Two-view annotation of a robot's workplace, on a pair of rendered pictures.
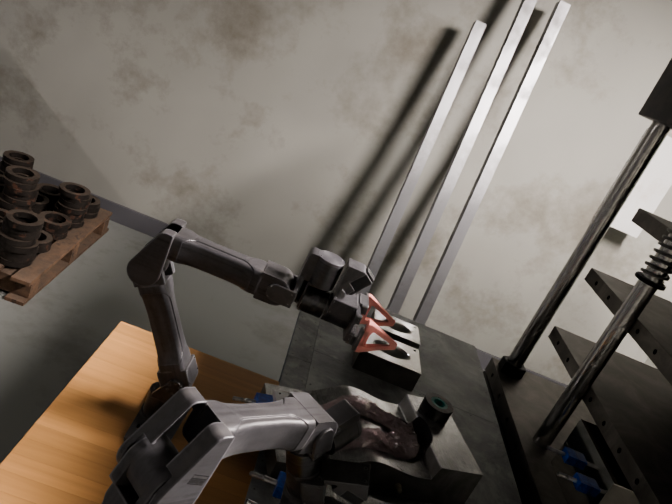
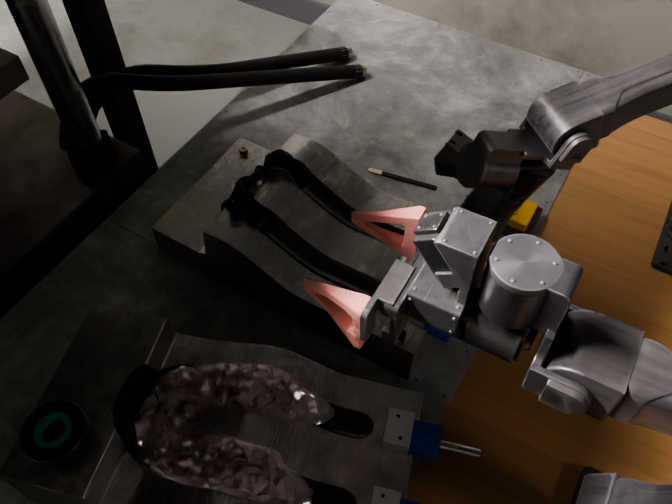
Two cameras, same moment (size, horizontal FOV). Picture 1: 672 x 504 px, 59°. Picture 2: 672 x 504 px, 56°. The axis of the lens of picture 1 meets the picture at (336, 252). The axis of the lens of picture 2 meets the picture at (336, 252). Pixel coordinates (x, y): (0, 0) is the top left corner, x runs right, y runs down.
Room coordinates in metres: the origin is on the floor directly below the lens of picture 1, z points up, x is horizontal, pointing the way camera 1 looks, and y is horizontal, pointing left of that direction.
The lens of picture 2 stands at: (1.40, 0.05, 1.70)
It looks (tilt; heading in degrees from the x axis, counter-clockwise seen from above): 53 degrees down; 215
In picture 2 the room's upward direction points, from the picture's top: straight up
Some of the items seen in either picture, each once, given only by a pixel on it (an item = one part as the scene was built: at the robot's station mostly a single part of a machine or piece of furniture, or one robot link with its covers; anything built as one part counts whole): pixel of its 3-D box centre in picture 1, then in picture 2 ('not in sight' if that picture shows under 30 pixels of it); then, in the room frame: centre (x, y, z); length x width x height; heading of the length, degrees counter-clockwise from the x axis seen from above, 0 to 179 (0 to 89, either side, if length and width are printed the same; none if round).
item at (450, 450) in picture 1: (366, 436); (228, 438); (1.23, -0.25, 0.85); 0.50 x 0.26 x 0.11; 111
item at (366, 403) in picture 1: (373, 424); (228, 422); (1.22, -0.25, 0.90); 0.26 x 0.18 x 0.08; 111
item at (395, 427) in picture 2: not in sight; (431, 442); (1.07, -0.02, 0.85); 0.13 x 0.05 x 0.05; 111
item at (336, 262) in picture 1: (305, 275); (545, 319); (1.07, 0.04, 1.24); 0.12 x 0.09 x 0.12; 96
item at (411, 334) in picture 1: (393, 333); not in sight; (1.88, -0.30, 0.83); 0.17 x 0.13 x 0.06; 94
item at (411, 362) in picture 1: (386, 358); not in sight; (1.68, -0.28, 0.83); 0.20 x 0.15 x 0.07; 94
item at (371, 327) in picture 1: (374, 334); (386, 242); (1.05, -0.13, 1.20); 0.09 x 0.07 x 0.07; 96
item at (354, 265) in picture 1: (352, 290); (443, 262); (1.08, -0.06, 1.25); 0.07 x 0.06 x 0.11; 6
